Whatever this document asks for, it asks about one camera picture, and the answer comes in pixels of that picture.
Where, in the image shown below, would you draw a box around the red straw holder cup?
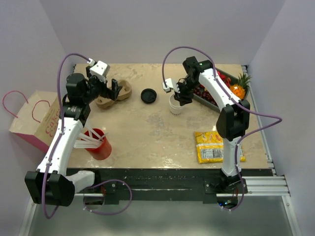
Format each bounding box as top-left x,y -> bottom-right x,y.
85,128 -> 112,161

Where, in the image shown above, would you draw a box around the yellow snack bag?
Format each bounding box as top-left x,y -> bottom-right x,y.
194,130 -> 247,164

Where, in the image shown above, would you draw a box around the white paper cup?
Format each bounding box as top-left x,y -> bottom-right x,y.
169,94 -> 184,115

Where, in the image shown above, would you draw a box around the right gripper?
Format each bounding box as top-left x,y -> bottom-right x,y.
172,78 -> 200,107

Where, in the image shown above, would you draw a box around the grey fruit tray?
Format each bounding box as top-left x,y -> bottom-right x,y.
193,69 -> 251,113

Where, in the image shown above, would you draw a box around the black coffee lid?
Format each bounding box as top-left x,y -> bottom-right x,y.
141,88 -> 157,104

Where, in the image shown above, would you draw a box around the white wrapped straws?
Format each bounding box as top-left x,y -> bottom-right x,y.
74,127 -> 107,149

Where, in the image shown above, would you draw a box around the dark red grapes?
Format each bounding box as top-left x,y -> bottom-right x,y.
193,85 -> 217,106

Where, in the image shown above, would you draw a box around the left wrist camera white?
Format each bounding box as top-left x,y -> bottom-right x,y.
88,58 -> 110,83

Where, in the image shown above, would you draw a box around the toy pineapple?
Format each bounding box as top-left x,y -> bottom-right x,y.
229,73 -> 252,100

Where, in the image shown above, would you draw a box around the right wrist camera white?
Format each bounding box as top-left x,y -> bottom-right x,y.
162,78 -> 180,93

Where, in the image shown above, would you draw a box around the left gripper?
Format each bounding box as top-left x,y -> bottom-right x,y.
83,66 -> 122,104

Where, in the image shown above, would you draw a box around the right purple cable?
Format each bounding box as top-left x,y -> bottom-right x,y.
161,46 -> 283,212

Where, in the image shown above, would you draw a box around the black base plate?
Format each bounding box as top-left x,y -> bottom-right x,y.
66,168 -> 274,205

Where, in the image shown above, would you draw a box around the red cherries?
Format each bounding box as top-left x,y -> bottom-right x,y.
217,71 -> 231,88

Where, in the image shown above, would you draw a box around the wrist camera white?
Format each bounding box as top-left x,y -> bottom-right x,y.
162,78 -> 180,93
88,58 -> 110,83

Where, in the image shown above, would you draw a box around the cardboard cup carrier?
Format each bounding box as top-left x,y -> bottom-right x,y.
94,80 -> 132,109

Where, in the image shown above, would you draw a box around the brown paper bag pink handles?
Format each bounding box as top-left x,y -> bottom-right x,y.
2,90 -> 60,153

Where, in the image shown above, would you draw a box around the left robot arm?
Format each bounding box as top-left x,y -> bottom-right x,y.
25,73 -> 122,207

